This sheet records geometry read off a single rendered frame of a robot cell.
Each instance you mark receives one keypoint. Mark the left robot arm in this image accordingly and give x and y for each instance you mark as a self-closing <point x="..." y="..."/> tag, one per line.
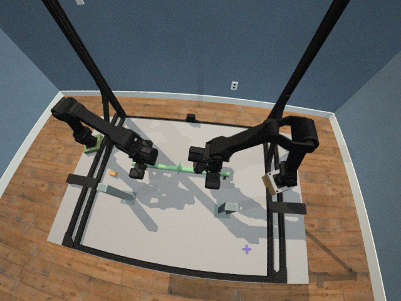
<point x="220" y="149"/>

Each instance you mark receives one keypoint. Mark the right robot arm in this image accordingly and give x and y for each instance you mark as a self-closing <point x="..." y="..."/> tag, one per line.
<point x="73" y="113"/>

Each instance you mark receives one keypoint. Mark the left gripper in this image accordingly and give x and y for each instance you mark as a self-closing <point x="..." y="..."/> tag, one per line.
<point x="211" y="181"/>

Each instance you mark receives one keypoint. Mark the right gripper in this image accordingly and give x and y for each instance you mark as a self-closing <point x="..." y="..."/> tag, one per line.
<point x="139" y="170"/>

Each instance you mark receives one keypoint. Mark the small purple plus-shaped piece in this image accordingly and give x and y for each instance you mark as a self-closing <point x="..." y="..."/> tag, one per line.
<point x="246" y="249"/>

